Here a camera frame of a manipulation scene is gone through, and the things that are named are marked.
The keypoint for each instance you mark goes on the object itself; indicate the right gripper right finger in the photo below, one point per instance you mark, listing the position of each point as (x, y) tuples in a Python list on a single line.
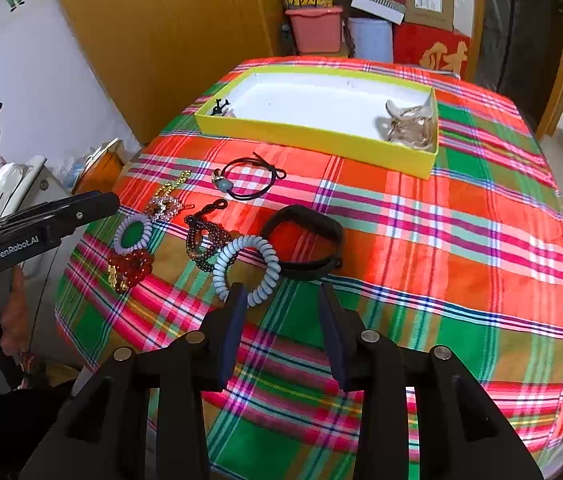
[(341, 329)]

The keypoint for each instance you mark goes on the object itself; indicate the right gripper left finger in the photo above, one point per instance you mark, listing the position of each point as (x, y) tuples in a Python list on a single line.
[(222, 330)]

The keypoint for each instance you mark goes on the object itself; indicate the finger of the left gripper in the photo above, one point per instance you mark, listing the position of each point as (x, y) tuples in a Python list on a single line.
[(72, 211)]

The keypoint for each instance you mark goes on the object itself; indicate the rhinestone hair clip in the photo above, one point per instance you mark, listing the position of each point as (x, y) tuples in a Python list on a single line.
[(165, 208)]

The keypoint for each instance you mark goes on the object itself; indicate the black fitness band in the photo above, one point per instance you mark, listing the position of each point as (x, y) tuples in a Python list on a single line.
[(315, 223)]

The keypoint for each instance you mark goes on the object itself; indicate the beige claw hair clip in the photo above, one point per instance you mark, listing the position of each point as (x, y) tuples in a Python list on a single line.
[(412, 126)]

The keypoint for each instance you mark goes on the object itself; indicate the person left hand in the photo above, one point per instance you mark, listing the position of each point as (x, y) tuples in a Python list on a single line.
[(14, 318)]

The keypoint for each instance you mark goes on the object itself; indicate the orange container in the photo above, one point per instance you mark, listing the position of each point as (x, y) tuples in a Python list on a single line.
[(101, 168)]

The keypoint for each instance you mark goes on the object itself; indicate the plaid tablecloth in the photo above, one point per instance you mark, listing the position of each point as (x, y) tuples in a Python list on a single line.
[(471, 258)]

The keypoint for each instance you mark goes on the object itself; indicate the wooden wardrobe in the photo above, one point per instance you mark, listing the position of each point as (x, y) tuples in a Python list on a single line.
[(156, 57)]

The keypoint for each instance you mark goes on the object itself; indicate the yellow shallow box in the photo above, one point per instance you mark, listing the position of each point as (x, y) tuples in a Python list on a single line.
[(321, 109)]

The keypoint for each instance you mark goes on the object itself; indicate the blue plastic bucket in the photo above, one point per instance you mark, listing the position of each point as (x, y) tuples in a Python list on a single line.
[(372, 39)]

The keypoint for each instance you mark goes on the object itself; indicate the red gift box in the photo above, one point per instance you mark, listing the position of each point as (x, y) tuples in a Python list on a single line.
[(431, 48)]

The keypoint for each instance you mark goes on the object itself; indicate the pink plastic bin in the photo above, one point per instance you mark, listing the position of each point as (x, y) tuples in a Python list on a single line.
[(317, 30)]

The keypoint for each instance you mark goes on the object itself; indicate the white striped box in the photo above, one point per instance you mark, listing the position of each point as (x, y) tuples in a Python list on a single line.
[(389, 10)]

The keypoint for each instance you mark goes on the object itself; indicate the brown cardboard box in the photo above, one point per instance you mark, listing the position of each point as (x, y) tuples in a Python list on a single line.
[(432, 13)]

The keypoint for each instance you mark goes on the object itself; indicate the wooden door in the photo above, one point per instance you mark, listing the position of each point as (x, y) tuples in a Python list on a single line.
[(521, 58)]

